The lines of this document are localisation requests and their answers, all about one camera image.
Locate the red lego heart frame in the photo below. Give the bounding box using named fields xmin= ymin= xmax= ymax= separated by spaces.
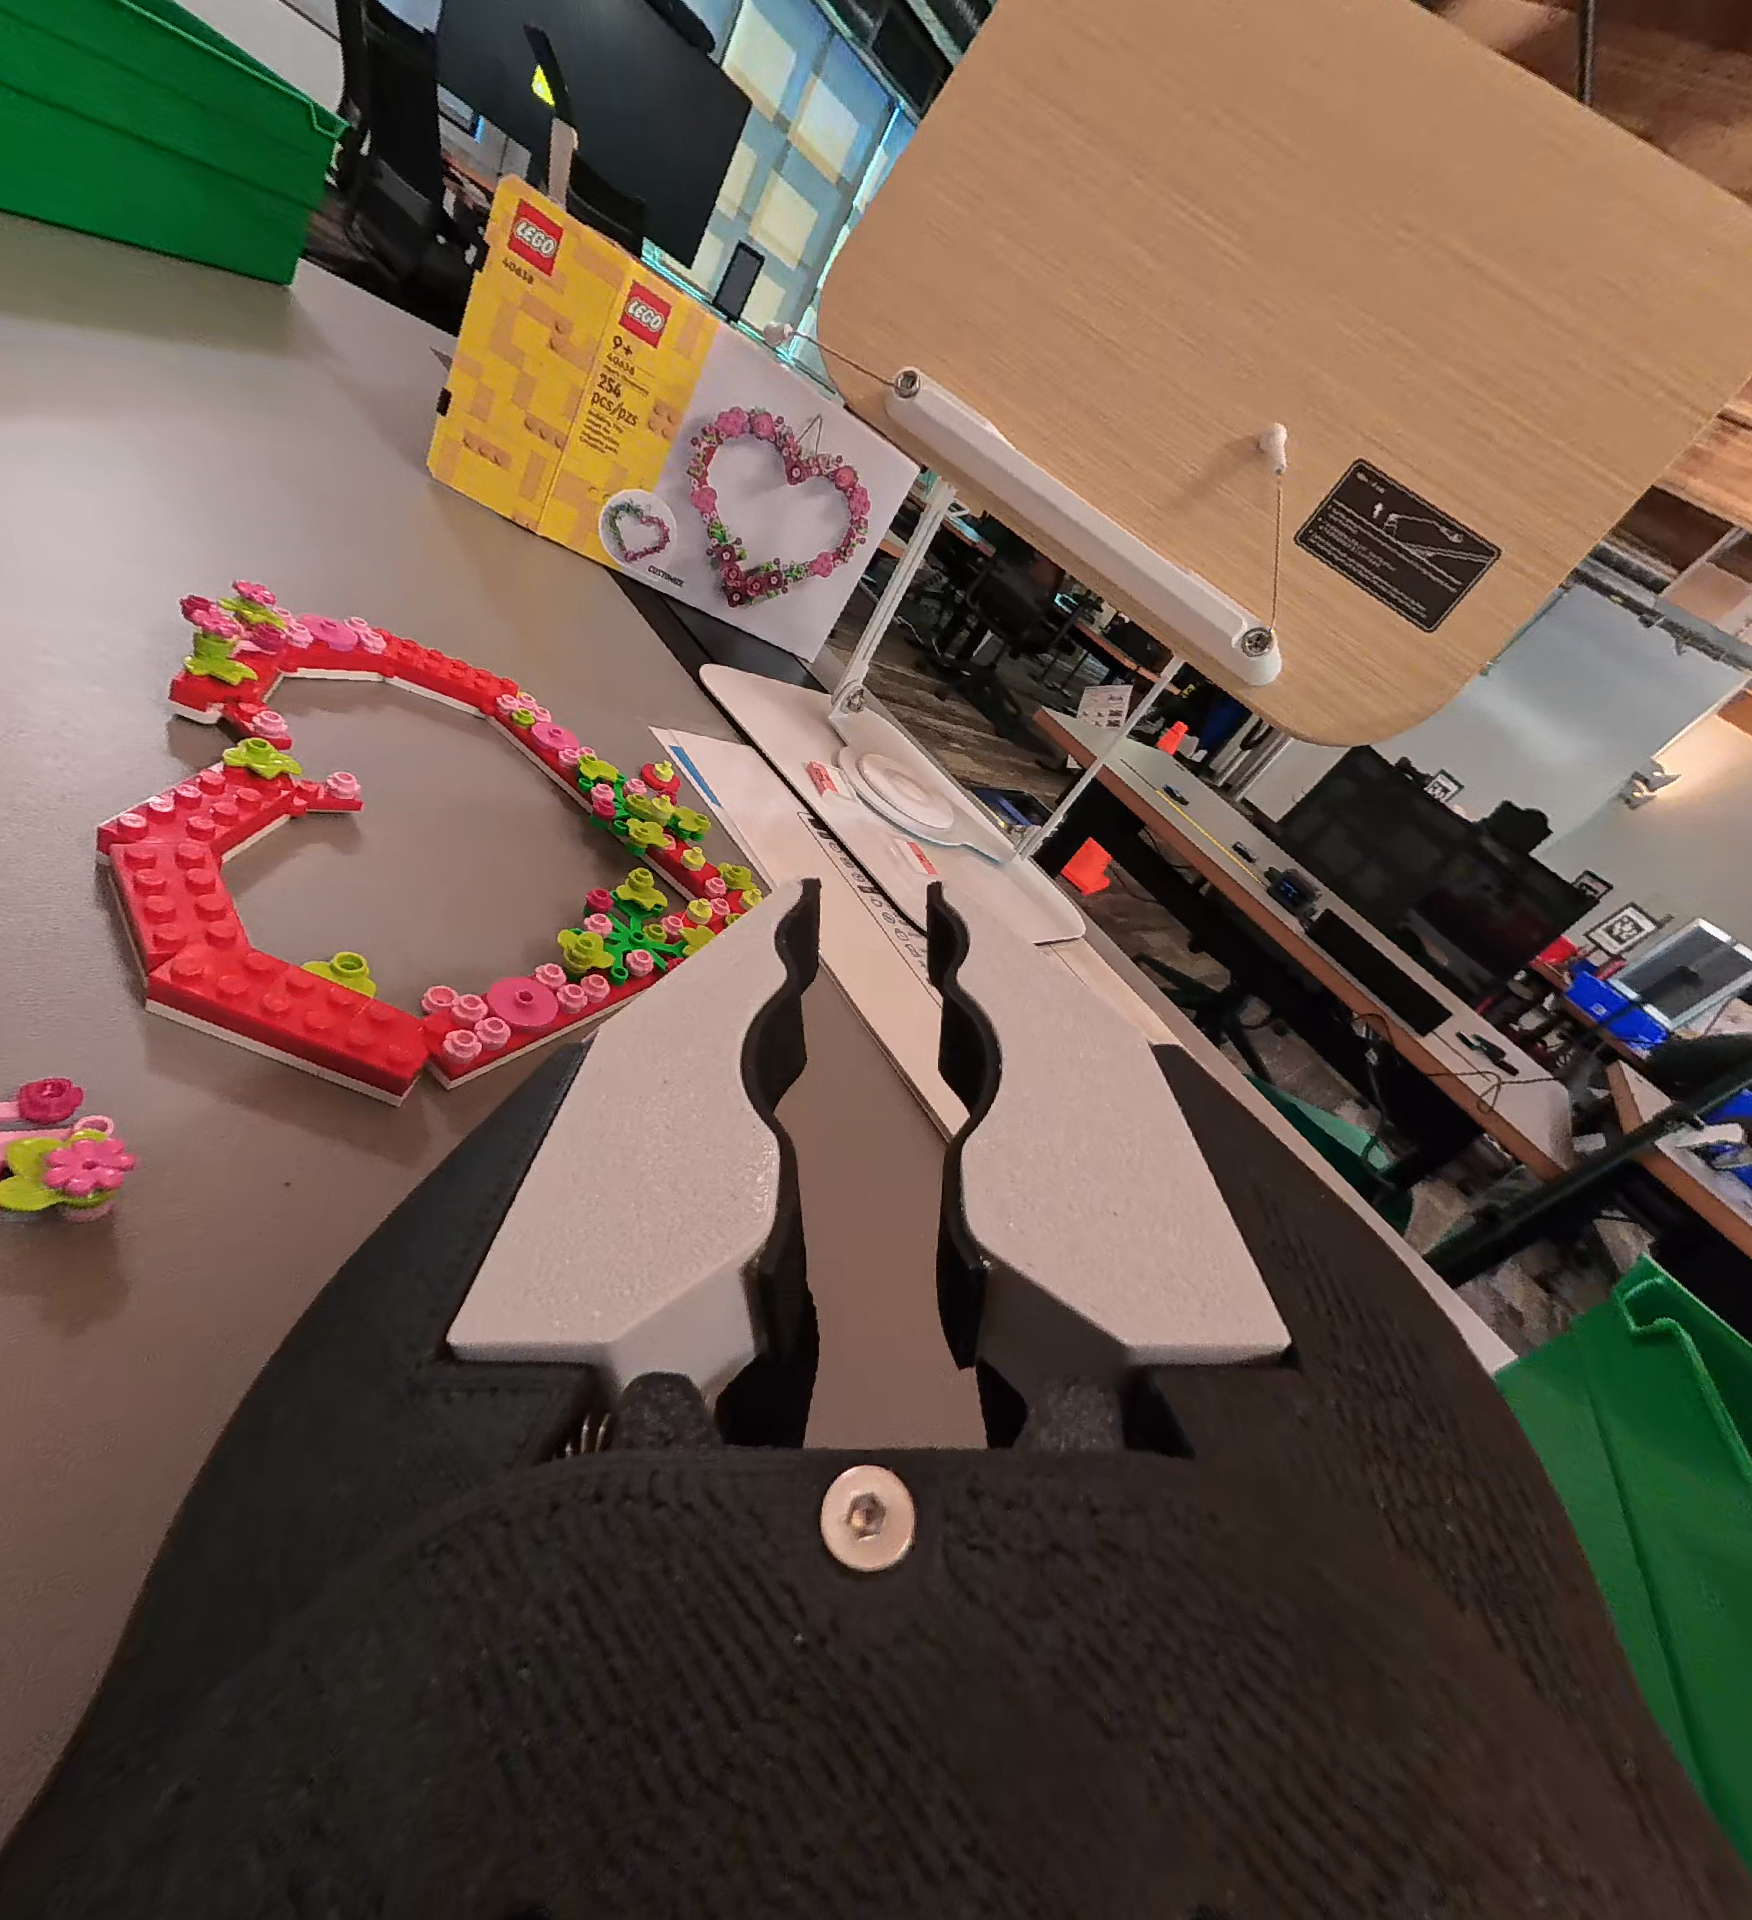
xmin=97 ymin=577 xmax=777 ymax=1109

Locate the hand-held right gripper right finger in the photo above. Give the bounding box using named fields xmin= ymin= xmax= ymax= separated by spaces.
xmin=926 ymin=879 xmax=1295 ymax=1443

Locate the blue storage bin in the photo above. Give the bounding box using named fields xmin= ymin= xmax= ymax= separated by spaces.
xmin=1562 ymin=959 xmax=1676 ymax=1053

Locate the green plastic bin stack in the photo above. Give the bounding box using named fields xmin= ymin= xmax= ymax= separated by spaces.
xmin=0 ymin=0 xmax=352 ymax=286

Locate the laminated printed paper sheet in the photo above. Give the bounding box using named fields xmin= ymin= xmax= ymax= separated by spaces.
xmin=648 ymin=723 xmax=1090 ymax=1145

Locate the black office chair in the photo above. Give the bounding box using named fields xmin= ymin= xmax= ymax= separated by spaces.
xmin=338 ymin=0 xmax=481 ymax=324

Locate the wooden book stand white base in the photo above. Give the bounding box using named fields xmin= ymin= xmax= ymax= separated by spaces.
xmin=701 ymin=0 xmax=1752 ymax=947

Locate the yellow lego box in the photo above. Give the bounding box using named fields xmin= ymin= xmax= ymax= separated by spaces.
xmin=425 ymin=171 xmax=919 ymax=661

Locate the pink branch piece with flowers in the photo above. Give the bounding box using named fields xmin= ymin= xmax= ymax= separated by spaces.
xmin=0 ymin=1034 xmax=140 ymax=1228

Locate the tilted grey screen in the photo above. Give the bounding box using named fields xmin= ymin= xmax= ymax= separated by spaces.
xmin=1609 ymin=918 xmax=1752 ymax=1036

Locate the long office desk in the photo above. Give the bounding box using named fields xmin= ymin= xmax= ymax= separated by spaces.
xmin=1032 ymin=706 xmax=1583 ymax=1187

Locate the black monitor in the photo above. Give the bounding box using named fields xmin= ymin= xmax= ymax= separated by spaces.
xmin=1272 ymin=745 xmax=1592 ymax=977
xmin=433 ymin=0 xmax=754 ymax=272

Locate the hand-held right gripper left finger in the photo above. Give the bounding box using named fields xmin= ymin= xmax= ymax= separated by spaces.
xmin=446 ymin=877 xmax=826 ymax=1443

